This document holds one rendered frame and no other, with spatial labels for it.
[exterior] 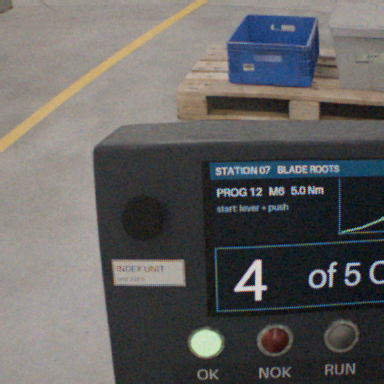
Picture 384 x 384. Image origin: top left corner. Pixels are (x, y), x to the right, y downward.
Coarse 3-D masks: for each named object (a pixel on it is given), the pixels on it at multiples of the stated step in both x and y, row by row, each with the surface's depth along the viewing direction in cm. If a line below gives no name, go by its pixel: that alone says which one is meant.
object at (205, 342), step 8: (200, 328) 60; (208, 328) 60; (216, 328) 60; (192, 336) 60; (200, 336) 60; (208, 336) 60; (216, 336) 60; (192, 344) 60; (200, 344) 60; (208, 344) 60; (216, 344) 60; (224, 344) 60; (192, 352) 61; (200, 352) 60; (208, 352) 60; (216, 352) 60
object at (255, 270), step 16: (224, 256) 59; (240, 256) 59; (256, 256) 59; (272, 256) 59; (224, 272) 59; (240, 272) 59; (256, 272) 59; (272, 272) 59; (224, 288) 60; (240, 288) 59; (256, 288) 59; (272, 288) 59; (224, 304) 60; (240, 304) 60; (256, 304) 60; (272, 304) 60
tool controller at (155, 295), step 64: (128, 128) 66; (192, 128) 64; (256, 128) 63; (320, 128) 62; (128, 192) 59; (192, 192) 59; (256, 192) 58; (320, 192) 58; (128, 256) 60; (192, 256) 59; (320, 256) 59; (128, 320) 61; (192, 320) 60; (256, 320) 60; (320, 320) 60
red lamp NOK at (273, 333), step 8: (264, 328) 60; (272, 328) 60; (280, 328) 60; (288, 328) 60; (264, 336) 60; (272, 336) 59; (280, 336) 59; (288, 336) 60; (264, 344) 60; (272, 344) 59; (280, 344) 59; (288, 344) 60; (264, 352) 60; (272, 352) 60; (280, 352) 60
